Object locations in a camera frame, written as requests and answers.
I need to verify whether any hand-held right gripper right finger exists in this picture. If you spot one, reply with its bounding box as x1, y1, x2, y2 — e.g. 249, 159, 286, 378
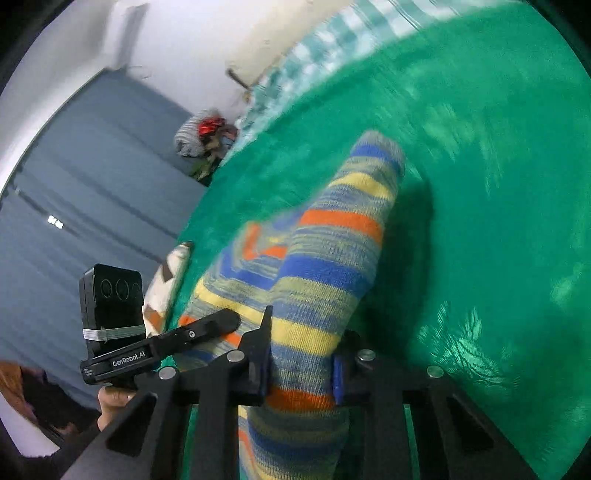
330, 330, 539, 480

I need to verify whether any person's left hand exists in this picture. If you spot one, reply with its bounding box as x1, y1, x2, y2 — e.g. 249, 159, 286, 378
98, 387, 137, 432

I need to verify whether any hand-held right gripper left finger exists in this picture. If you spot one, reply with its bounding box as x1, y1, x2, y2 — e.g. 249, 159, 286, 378
62, 305, 273, 480

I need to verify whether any white patterned cushion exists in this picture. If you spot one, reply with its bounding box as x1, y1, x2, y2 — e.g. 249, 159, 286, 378
143, 241, 195, 333

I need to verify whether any blue-grey curtain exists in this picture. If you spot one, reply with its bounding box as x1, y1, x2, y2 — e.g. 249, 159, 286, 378
0, 69, 208, 411

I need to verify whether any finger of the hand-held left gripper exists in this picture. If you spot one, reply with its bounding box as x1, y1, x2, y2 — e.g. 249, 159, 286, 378
148, 308, 242, 358

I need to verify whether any green patterned blanket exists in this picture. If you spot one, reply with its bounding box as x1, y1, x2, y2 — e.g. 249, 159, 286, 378
152, 0, 591, 480

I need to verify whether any green checkered bed sheet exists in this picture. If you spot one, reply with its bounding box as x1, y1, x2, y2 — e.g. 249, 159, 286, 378
233, 0, 462, 148

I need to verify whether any cream padded headboard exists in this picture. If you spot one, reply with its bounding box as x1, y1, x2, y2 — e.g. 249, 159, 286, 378
226, 0, 365, 88

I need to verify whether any pile of clothes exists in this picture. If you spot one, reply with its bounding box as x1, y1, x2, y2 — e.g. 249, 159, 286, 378
185, 124, 241, 185

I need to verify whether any striped knitted sweater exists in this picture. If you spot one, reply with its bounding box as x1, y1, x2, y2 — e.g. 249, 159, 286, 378
178, 130, 407, 480

